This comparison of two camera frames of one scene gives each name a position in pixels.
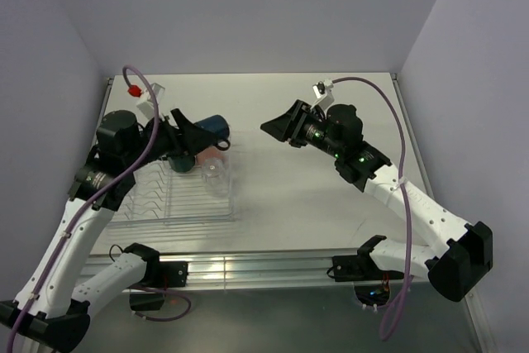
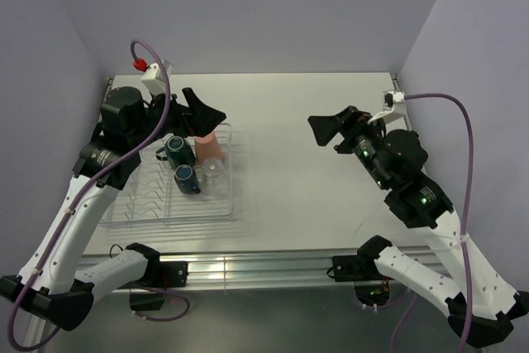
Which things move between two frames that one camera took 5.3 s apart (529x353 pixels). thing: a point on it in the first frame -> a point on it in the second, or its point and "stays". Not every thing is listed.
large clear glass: (216, 177) stays
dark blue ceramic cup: (219, 125) -> (186, 180)
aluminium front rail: (241, 269) stays
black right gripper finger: (288, 126) -> (326, 128)
